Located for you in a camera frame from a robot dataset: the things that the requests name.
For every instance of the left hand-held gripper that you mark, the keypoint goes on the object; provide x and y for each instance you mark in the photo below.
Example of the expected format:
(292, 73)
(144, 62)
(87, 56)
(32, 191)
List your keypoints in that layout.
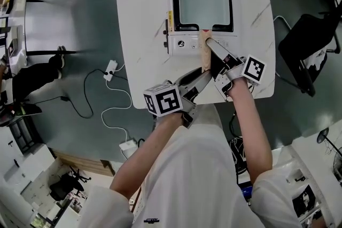
(165, 100)

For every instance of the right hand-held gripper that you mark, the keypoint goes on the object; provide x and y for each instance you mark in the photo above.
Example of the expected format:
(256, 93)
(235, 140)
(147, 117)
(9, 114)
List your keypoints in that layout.
(253, 69)

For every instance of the white portable stove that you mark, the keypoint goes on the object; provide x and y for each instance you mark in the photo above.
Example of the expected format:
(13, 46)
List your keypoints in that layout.
(184, 44)

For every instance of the person's left forearm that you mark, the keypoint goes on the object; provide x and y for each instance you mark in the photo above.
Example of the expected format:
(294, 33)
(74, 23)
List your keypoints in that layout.
(144, 157)

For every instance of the person's right forearm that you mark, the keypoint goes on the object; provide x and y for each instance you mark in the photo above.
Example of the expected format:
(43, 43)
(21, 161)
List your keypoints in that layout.
(249, 128)

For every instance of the black and white bag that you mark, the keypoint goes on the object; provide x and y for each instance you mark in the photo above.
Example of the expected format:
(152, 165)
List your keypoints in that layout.
(236, 152)

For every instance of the white power strip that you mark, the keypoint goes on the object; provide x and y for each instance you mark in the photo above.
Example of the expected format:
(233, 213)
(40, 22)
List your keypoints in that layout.
(110, 70)

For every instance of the person's white shirt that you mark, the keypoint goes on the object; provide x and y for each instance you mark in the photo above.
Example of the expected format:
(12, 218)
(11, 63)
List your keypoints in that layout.
(192, 168)

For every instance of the black metal chair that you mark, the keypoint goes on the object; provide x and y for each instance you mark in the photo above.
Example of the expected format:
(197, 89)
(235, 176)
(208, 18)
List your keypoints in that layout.
(304, 37)

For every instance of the white power adapter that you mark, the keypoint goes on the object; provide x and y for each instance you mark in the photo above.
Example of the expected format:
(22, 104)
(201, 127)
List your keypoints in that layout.
(127, 145)

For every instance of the white cloth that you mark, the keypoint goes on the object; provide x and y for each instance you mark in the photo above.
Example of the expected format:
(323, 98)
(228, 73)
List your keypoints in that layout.
(316, 64)

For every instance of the blue lit screen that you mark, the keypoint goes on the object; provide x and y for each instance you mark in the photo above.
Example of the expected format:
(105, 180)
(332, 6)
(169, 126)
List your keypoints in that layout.
(245, 190)

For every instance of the black power adapter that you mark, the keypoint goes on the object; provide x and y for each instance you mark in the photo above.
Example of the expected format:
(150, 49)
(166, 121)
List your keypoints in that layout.
(64, 98)

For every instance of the white shelf unit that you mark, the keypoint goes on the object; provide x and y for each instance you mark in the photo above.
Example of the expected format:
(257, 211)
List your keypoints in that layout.
(299, 168)

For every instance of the black office chair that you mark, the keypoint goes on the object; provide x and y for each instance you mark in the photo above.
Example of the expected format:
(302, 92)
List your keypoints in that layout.
(64, 184)

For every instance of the white side desk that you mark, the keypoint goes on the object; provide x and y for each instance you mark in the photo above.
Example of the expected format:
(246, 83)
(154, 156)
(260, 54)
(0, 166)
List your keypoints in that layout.
(22, 8)

